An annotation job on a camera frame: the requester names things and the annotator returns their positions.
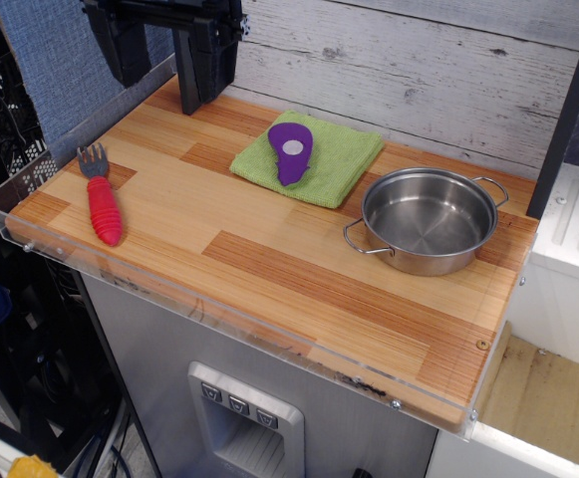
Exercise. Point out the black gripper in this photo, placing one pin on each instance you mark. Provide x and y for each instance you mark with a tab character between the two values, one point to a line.
205	66

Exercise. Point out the purple toy eggplant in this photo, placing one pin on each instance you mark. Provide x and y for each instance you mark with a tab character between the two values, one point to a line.
293	145

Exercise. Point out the stainless steel pan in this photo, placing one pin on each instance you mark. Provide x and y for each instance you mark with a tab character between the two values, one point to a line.
426	221

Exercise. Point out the blue fabric panel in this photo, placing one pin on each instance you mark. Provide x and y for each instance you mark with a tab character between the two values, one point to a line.
74	94

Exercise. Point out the black plastic crate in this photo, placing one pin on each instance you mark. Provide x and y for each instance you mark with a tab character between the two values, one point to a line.
21	138

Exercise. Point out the green folded cloth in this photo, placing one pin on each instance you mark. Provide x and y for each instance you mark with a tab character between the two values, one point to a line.
340	156

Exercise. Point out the clear acrylic table guard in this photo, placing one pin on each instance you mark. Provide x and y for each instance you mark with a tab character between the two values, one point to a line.
202	245

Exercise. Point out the silver toy fridge cabinet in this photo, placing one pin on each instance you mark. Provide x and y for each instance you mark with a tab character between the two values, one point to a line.
151	340

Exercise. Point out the grey water dispenser panel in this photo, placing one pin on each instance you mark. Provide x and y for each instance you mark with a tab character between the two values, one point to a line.
245	430

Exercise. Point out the fork with red handle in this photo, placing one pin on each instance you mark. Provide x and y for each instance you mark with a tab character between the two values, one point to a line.
105	214

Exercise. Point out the dark grey right post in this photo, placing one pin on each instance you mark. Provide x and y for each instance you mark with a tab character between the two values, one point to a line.
556	150

